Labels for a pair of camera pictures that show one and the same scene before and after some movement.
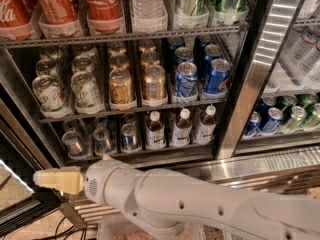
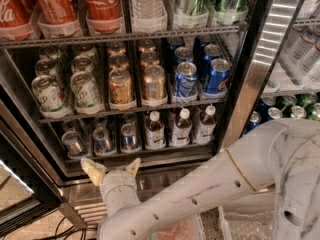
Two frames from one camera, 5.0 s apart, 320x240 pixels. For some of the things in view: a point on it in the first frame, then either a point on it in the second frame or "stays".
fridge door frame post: x=277 y=10 stays
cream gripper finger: x=65 y=179 → x=118 y=187
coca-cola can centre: x=104 y=8 stays
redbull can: x=130 y=138 stays
